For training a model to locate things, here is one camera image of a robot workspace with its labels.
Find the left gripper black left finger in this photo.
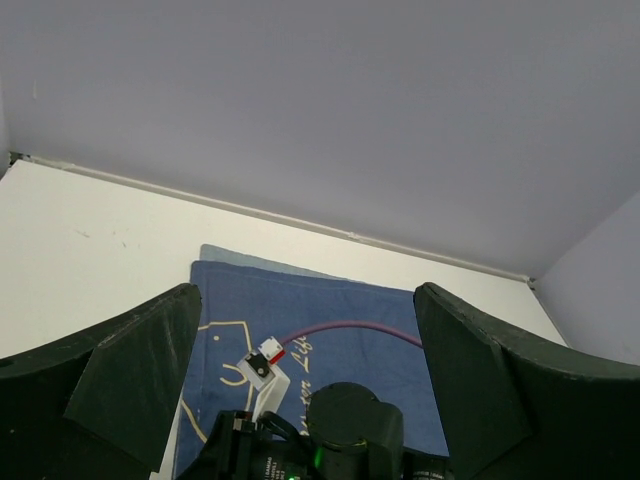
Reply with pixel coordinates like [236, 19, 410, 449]
[1, 283, 202, 479]

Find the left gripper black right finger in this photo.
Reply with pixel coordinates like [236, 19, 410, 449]
[414, 283, 639, 479]

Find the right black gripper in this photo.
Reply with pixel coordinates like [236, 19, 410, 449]
[178, 410, 305, 480]

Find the blue embroidered cloth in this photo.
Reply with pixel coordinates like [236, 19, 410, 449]
[173, 245, 448, 474]

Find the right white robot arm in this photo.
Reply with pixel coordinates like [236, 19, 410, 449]
[180, 382, 454, 480]

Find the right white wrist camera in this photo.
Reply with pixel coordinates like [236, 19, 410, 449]
[237, 337, 290, 423]

